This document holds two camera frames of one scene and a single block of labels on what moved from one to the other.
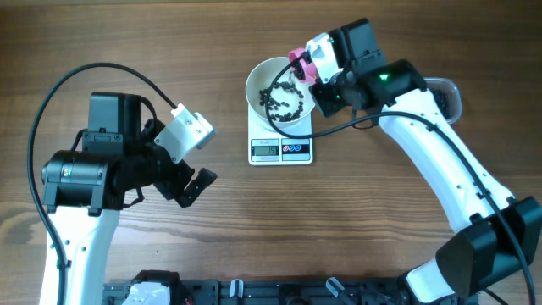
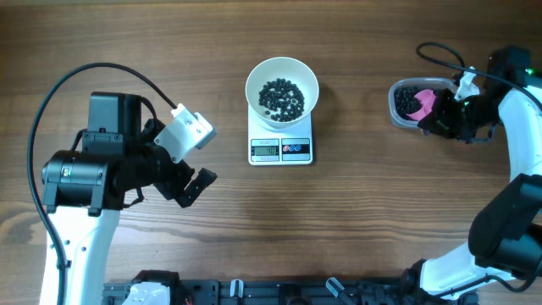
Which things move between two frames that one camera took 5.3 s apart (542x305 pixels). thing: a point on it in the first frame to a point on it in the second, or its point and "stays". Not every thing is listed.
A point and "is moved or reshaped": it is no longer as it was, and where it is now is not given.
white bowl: (290, 101) stays
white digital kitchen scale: (268, 147) stays
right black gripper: (327, 105) to (439, 119)
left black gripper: (174, 186) stays
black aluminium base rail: (347, 291) stays
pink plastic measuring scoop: (308, 69) is moved or reshaped
